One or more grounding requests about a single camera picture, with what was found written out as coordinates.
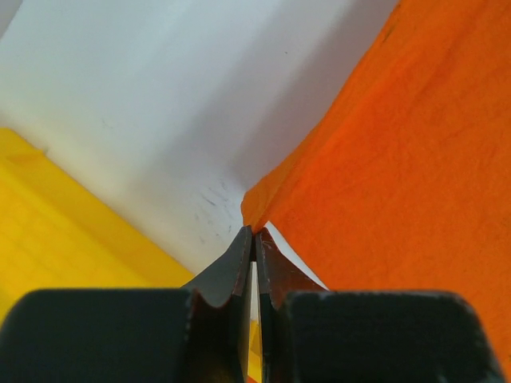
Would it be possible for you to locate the orange t shirt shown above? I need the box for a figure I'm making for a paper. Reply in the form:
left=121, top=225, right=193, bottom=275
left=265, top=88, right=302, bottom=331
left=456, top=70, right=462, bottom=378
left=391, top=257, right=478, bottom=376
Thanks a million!
left=241, top=1, right=510, bottom=371

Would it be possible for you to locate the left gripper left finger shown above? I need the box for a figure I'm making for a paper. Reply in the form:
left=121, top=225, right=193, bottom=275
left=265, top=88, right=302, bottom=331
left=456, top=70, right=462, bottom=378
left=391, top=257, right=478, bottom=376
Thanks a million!
left=180, top=226, right=252, bottom=382

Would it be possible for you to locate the yellow plastic bin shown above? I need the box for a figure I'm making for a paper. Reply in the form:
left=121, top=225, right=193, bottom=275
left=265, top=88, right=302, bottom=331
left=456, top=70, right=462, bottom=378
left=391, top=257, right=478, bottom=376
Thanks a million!
left=0, top=126, right=264, bottom=383

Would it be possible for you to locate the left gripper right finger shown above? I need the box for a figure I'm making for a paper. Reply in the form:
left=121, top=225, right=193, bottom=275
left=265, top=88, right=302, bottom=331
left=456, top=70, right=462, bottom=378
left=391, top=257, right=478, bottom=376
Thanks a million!
left=254, top=228, right=326, bottom=382

